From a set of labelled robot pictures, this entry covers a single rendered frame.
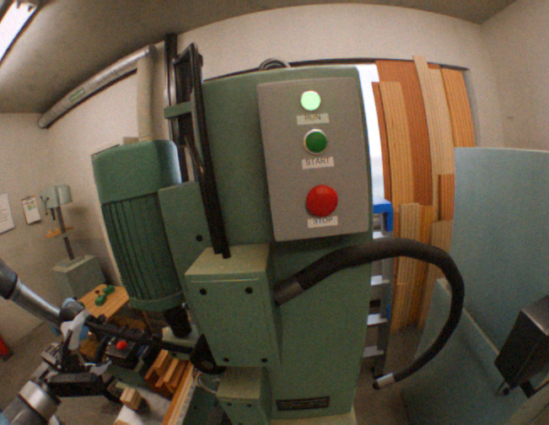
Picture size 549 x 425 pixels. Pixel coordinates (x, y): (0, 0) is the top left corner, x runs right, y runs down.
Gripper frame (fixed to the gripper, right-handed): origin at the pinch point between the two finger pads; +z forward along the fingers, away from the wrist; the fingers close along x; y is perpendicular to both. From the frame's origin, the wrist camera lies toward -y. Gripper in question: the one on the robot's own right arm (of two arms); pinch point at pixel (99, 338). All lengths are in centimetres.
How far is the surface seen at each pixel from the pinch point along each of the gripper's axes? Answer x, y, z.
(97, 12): -156, 75, 80
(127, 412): 18.8, -3.2, -8.4
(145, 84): -108, 66, 142
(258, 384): -0.9, -37.8, -5.1
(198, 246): -20.9, -29.2, 5.5
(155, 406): 18.5, -9.9, -3.8
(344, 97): -39, -50, -5
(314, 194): -30, -46, -6
